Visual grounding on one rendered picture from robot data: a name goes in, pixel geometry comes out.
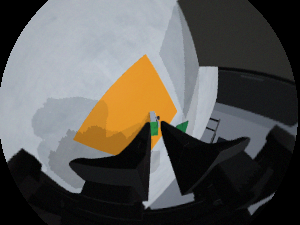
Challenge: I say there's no orange flat square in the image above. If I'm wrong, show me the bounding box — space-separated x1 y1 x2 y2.
73 55 177 154

